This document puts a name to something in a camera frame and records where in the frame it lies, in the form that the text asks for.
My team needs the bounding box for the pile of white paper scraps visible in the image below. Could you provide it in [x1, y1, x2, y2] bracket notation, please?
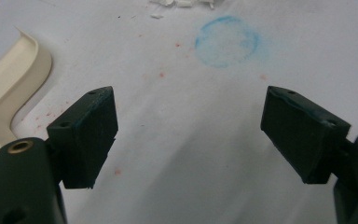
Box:
[148, 0, 216, 20]

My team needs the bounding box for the cream plastic dustpan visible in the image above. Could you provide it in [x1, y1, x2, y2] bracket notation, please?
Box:
[0, 27, 53, 177]

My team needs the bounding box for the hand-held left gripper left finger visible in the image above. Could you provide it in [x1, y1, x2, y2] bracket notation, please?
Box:
[47, 85, 119, 190]

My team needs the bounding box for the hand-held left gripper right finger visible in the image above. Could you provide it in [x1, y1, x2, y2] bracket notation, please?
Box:
[259, 85, 352, 185]

